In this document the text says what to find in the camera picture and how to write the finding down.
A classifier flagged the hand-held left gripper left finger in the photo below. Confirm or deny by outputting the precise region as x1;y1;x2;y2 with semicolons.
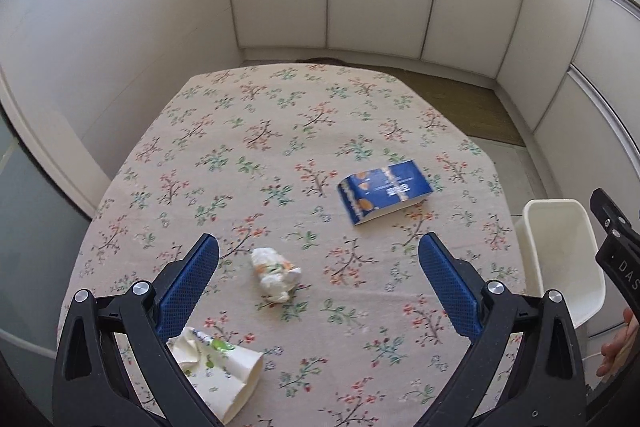
52;233;223;427

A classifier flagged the printed wrapper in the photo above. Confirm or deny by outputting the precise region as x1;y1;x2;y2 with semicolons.
250;247;302;304

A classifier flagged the crushed white paper cup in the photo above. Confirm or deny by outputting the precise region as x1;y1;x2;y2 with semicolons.
166;327;265;425

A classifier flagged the person's right hand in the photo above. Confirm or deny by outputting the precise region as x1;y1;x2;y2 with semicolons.
596;307;638;378

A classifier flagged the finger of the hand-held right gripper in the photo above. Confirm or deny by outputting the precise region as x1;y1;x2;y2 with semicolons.
589;188;640;310

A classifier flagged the white plastic bin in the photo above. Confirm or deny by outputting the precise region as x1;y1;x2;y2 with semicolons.
520;199;607;340

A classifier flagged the olive floor mat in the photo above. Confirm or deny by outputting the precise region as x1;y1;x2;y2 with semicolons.
385;67;526;146

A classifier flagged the blue snack box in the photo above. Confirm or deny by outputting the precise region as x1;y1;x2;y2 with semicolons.
336;159;435;226

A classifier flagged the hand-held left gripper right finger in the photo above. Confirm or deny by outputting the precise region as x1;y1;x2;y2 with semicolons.
416;232;587;427

